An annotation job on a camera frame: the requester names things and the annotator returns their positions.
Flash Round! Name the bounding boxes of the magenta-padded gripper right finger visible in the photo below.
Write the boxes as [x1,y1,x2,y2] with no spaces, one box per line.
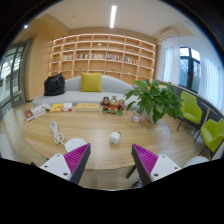
[130,143,183,187]

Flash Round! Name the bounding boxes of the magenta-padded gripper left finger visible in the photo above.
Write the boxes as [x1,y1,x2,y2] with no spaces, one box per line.
[39,143,92,185]

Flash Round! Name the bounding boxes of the round white power strip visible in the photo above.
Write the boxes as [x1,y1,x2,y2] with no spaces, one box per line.
[64,137,88,153]

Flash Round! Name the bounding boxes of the small white jar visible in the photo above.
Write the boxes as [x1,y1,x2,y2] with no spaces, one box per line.
[131,109,143,123]

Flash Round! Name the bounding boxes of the red and white book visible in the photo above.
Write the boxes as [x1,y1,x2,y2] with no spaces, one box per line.
[23,104,48,122]

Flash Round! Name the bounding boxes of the yellow book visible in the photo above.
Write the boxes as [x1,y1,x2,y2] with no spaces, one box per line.
[49,102,73,113]

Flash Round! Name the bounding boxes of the tan flat book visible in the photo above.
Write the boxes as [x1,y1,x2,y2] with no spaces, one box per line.
[75,102,102,112]

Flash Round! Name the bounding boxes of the green potted plant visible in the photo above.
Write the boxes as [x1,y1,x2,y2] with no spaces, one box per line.
[123,78,184,125]

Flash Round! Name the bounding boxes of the light grey curved sofa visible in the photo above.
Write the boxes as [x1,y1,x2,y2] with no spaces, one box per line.
[31,74,141,111]

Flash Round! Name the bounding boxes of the colourful figurine set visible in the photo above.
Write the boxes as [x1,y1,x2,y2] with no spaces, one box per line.
[99,95,126,116]

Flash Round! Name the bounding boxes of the black bag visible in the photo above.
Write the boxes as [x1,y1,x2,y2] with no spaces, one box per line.
[43,72,67,97]

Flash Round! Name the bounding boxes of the yellow cushion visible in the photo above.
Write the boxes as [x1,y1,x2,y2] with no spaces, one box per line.
[80,72,104,93]

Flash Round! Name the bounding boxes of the grey framed glass door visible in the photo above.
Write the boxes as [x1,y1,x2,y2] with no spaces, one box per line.
[0,39,32,116]

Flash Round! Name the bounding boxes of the dark framed window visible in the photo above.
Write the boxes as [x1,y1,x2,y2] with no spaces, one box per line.
[179,47,202,94]

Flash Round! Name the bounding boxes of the linear ceiling light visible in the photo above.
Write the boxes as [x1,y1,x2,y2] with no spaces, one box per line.
[109,4,118,29]

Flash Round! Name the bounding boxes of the white power cable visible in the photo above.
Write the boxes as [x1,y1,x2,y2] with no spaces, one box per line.
[49,120,67,146]

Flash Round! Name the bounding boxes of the wooden wall shelf unit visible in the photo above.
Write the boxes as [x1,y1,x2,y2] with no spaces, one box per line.
[48,33,157,86]

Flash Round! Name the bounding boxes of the white wall air conditioner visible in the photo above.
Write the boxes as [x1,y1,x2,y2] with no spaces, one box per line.
[158,28,179,43]

